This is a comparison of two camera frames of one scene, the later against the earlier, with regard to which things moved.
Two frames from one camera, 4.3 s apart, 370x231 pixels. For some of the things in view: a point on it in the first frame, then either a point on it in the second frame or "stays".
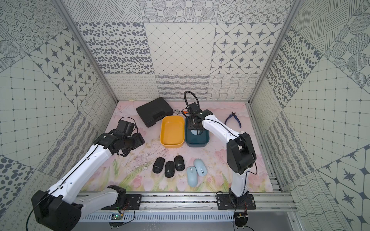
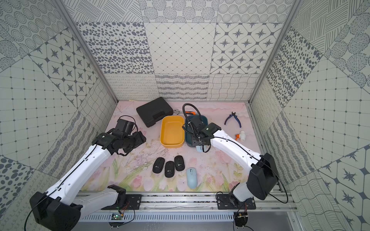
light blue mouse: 192,176 stays
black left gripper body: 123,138 stays
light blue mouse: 200,167 to 199,148
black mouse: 169,169 stays
